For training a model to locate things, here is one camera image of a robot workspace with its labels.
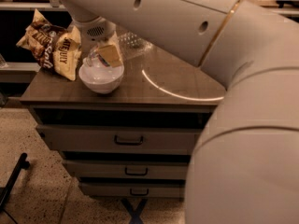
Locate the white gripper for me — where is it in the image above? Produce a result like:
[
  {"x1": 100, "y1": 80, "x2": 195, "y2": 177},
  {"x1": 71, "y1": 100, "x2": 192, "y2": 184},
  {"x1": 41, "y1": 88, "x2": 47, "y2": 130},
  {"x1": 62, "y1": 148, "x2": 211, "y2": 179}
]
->
[{"x1": 60, "y1": 0, "x2": 124, "y2": 69}]

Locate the clear plastic water bottle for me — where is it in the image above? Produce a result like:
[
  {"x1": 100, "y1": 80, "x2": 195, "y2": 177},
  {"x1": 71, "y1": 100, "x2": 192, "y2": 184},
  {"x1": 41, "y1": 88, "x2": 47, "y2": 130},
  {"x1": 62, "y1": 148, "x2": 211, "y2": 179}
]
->
[{"x1": 85, "y1": 32, "x2": 153, "y2": 66}]

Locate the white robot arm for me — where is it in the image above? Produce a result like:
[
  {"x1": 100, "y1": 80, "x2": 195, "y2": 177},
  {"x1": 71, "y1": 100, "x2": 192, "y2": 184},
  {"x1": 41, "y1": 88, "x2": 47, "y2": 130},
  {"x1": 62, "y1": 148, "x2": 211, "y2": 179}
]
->
[{"x1": 62, "y1": 0, "x2": 299, "y2": 224}]

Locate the white ceramic bowl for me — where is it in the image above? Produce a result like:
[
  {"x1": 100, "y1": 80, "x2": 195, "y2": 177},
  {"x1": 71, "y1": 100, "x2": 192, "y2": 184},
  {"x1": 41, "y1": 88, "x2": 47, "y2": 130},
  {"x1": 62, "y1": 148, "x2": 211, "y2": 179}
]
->
[{"x1": 78, "y1": 59, "x2": 124, "y2": 94}]

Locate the yellow brown chip bag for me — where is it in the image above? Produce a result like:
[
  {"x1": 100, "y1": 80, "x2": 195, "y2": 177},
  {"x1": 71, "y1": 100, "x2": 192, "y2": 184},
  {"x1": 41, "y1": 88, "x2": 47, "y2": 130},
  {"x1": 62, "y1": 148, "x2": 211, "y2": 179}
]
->
[{"x1": 16, "y1": 9, "x2": 81, "y2": 81}]

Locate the grey drawer cabinet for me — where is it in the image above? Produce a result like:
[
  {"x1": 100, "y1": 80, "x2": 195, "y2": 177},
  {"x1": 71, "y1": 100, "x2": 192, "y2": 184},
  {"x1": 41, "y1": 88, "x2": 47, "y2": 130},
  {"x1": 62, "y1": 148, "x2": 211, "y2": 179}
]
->
[{"x1": 21, "y1": 46, "x2": 225, "y2": 187}]

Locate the top grey drawer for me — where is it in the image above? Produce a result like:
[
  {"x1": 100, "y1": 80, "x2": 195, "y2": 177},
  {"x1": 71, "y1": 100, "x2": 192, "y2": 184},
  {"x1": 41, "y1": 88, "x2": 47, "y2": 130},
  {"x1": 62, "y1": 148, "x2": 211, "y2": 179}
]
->
[{"x1": 36, "y1": 125, "x2": 201, "y2": 155}]

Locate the grey drawer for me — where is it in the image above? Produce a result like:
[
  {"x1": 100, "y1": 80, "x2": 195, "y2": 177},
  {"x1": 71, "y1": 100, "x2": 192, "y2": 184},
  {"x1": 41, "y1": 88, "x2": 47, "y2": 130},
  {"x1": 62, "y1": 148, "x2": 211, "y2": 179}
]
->
[
  {"x1": 63, "y1": 160, "x2": 188, "y2": 180},
  {"x1": 36, "y1": 125, "x2": 201, "y2": 155},
  {"x1": 78, "y1": 183, "x2": 184, "y2": 199}
]

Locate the middle grey drawer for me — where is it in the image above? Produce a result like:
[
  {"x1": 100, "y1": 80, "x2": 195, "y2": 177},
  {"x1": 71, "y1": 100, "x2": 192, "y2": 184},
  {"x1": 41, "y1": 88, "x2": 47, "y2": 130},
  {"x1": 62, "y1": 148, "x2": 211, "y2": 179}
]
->
[{"x1": 63, "y1": 160, "x2": 188, "y2": 180}]

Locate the bottom grey drawer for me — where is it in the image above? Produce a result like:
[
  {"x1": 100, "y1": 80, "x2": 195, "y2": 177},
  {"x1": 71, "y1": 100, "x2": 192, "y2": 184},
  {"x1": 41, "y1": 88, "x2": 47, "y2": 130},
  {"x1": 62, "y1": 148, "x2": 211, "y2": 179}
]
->
[{"x1": 78, "y1": 183, "x2": 184, "y2": 199}]

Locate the black left base leg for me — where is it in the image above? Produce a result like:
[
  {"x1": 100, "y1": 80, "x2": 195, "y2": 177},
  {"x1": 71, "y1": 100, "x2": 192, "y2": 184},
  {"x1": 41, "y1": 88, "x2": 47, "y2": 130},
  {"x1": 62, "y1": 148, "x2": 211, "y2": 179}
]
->
[{"x1": 0, "y1": 153, "x2": 30, "y2": 212}]

